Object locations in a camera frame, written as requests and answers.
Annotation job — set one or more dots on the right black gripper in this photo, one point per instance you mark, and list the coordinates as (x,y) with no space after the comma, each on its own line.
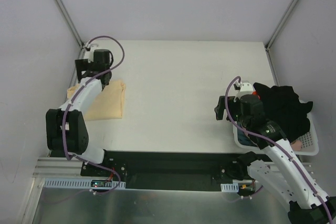
(222,106)

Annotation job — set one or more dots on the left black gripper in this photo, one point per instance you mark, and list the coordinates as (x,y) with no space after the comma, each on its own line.
(81,65)

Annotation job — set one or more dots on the cream yellow t shirt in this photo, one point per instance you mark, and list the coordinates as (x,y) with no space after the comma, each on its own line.
(96,102)

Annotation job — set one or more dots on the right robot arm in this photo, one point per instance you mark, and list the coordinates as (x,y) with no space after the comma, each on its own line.
(304,200)

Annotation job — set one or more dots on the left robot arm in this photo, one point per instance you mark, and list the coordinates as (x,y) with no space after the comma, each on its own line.
(65,126)

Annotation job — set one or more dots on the blue garment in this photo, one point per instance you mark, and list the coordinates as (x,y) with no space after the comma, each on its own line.
(243,139)

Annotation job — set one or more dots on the orange t shirt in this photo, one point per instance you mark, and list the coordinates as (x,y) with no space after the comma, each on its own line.
(255,93)

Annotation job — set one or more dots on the black t shirt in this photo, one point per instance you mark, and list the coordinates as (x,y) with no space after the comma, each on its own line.
(282,105)

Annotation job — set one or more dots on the pink garment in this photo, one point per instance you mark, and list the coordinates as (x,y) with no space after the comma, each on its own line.
(296,145)

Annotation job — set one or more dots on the white laundry basket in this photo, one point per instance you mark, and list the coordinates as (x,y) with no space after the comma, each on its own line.
(309,141)

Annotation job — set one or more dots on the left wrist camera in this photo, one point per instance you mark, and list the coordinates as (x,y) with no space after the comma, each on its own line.
(89,50)

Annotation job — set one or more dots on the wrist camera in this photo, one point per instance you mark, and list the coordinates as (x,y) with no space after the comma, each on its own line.
(242,88)
(89,50)

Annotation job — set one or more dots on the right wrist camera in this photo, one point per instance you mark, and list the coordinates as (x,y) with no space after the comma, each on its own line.
(242,88)

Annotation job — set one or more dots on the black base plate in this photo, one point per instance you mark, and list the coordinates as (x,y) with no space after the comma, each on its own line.
(170,171)

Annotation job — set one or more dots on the right white cable duct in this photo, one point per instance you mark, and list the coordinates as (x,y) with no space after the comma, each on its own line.
(230,188)

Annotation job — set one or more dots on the white cable duct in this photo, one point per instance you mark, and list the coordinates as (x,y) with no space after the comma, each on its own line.
(70,183)
(230,188)

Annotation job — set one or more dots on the left aluminium frame post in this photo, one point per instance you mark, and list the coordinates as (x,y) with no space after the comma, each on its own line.
(69,22)

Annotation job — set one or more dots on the aluminium frame post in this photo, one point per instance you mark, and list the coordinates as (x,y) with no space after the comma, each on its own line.
(281,24)
(69,22)

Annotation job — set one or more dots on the right aluminium frame post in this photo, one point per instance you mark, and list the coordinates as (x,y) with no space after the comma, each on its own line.
(281,24)

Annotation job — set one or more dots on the left white cable duct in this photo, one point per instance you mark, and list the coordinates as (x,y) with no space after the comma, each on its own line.
(70,183)

